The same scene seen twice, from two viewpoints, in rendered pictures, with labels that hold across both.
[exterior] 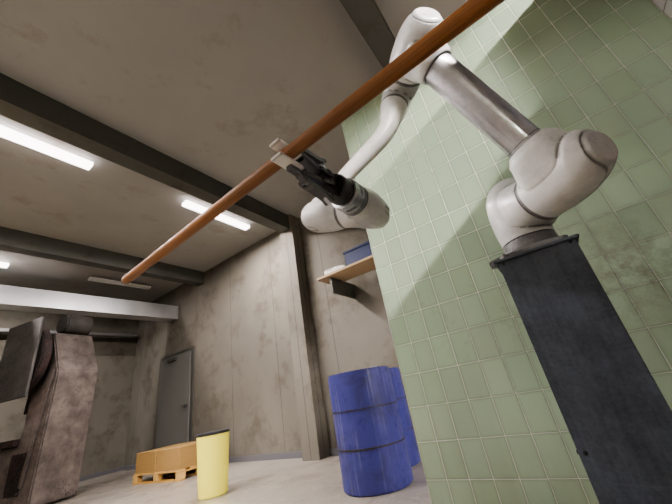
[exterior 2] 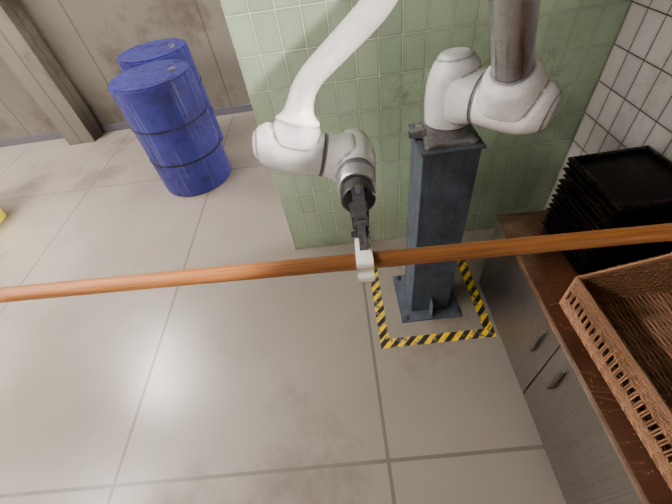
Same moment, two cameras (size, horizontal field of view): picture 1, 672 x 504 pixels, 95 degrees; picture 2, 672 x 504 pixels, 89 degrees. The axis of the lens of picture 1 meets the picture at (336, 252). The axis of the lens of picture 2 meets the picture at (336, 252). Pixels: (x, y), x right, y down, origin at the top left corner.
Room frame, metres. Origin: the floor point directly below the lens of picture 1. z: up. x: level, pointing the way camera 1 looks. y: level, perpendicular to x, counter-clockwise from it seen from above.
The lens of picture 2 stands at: (0.17, 0.30, 1.66)
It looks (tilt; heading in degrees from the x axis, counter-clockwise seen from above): 47 degrees down; 333
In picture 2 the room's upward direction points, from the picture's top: 10 degrees counter-clockwise
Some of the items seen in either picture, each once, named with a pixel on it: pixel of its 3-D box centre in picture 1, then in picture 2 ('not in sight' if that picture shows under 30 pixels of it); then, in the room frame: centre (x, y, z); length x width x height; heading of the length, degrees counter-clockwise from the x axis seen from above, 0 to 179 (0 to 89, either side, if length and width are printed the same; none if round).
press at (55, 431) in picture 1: (45, 402); not in sight; (5.25, 5.14, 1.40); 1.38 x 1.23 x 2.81; 60
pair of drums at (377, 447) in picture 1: (375, 418); (176, 114); (3.43, -0.08, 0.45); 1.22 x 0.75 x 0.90; 151
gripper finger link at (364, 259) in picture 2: (286, 150); (363, 252); (0.51, 0.07, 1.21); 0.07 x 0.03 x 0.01; 146
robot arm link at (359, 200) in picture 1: (348, 196); (356, 182); (0.70, -0.06, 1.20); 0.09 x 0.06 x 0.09; 56
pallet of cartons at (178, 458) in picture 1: (178, 460); not in sight; (5.66, 3.09, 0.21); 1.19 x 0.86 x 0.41; 58
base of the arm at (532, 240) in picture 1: (525, 251); (440, 128); (0.94, -0.60, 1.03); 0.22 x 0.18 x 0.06; 58
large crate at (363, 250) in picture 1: (368, 255); not in sight; (3.79, -0.41, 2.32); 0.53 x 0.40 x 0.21; 58
